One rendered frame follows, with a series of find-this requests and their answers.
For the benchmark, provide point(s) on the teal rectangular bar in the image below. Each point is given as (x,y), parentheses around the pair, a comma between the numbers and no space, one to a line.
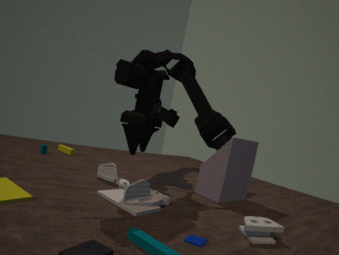
(148,243)

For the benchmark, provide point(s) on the blue flat rectangular block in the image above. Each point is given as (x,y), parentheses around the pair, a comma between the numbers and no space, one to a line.
(195,240)

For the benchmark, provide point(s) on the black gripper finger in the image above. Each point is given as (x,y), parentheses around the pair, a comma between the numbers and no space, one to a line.
(133,135)
(145,138)

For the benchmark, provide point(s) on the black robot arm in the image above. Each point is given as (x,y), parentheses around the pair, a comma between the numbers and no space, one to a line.
(140,74)

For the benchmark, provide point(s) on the yellow rectangular bar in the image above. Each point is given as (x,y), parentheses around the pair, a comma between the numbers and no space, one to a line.
(66,150)

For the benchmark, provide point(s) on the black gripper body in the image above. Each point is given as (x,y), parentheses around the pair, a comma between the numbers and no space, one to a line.
(140,116)

